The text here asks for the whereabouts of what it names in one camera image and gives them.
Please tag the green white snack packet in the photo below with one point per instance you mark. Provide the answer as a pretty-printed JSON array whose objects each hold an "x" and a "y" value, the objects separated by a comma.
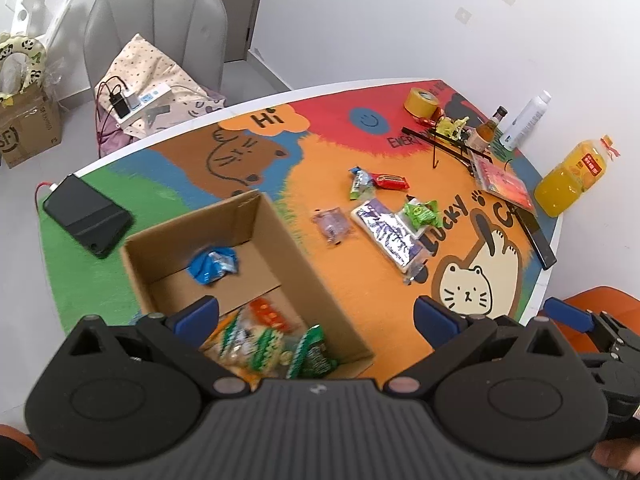
[{"x": 232, "y": 332}]

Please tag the clear purple candy packet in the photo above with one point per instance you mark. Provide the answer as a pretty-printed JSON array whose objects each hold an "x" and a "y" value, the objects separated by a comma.
[{"x": 332, "y": 225}]

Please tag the white spray bottle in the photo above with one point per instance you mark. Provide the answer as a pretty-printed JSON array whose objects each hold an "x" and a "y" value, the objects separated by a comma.
[{"x": 525, "y": 120}]

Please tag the grey chair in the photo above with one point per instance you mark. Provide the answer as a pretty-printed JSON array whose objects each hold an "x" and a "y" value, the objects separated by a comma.
[{"x": 160, "y": 15}]

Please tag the red booklet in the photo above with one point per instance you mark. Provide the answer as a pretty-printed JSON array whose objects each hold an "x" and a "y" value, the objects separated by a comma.
[{"x": 502, "y": 180}]

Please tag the black smartphone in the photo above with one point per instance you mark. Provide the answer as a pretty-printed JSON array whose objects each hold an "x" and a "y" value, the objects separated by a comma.
[{"x": 87, "y": 215}]

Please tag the cardboard shipping box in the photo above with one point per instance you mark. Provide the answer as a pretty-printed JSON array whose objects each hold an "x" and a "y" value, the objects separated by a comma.
[{"x": 30, "y": 130}]

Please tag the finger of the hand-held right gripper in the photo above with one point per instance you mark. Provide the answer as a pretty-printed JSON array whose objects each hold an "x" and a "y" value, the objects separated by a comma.
[{"x": 567, "y": 313}]

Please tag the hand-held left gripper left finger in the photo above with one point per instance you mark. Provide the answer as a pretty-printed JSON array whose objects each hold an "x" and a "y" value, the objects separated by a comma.
[{"x": 197, "y": 319}]

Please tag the orange juice bottle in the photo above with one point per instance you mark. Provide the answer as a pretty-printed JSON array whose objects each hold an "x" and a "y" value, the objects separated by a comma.
[{"x": 570, "y": 180}]

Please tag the brown glass bottle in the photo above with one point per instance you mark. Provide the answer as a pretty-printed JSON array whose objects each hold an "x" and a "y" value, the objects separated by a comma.
[{"x": 486, "y": 132}]

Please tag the bright green snack packet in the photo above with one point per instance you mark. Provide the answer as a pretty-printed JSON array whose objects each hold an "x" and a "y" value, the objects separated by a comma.
[{"x": 421, "y": 212}]

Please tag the white power strip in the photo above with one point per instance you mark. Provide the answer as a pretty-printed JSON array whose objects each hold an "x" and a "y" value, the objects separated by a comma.
[{"x": 150, "y": 97}]

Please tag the black metal rods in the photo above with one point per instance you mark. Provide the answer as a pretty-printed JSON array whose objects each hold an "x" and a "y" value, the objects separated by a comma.
[{"x": 440, "y": 142}]

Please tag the long purple biscuit packet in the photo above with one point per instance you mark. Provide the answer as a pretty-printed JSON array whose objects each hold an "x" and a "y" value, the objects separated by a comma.
[{"x": 392, "y": 237}]

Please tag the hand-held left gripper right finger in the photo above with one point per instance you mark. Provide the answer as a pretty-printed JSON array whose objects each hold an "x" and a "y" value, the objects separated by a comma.
[{"x": 435, "y": 319}]

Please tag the red snack packet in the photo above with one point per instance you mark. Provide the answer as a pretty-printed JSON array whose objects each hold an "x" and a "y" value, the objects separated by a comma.
[{"x": 388, "y": 181}]

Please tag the black remote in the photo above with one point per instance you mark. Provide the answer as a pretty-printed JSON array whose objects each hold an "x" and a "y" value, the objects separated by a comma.
[{"x": 537, "y": 240}]

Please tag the black charger plug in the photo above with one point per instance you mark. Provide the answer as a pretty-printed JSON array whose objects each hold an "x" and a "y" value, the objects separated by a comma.
[{"x": 120, "y": 106}]

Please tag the dotted cream pillow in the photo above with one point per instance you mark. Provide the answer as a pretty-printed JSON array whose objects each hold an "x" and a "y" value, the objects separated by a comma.
[{"x": 145, "y": 67}]

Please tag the yellow tape roll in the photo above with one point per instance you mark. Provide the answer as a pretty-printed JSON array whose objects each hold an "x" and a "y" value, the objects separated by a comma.
[{"x": 421, "y": 102}]

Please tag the person's right hand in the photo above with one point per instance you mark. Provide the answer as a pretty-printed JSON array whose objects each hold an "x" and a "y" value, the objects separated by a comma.
[{"x": 617, "y": 455}]

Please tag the colourful cat table mat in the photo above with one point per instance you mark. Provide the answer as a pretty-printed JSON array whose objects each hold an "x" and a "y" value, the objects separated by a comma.
[{"x": 340, "y": 160}]

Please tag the small pink snack packet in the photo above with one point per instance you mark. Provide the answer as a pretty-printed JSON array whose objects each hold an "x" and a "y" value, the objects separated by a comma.
[{"x": 270, "y": 315}]

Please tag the dark green snack packet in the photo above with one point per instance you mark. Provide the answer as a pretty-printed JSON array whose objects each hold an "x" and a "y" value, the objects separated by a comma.
[{"x": 312, "y": 355}]

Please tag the orange chair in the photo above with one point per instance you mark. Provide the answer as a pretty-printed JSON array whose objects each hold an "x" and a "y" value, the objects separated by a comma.
[
  {"x": 15, "y": 437},
  {"x": 605, "y": 296}
]

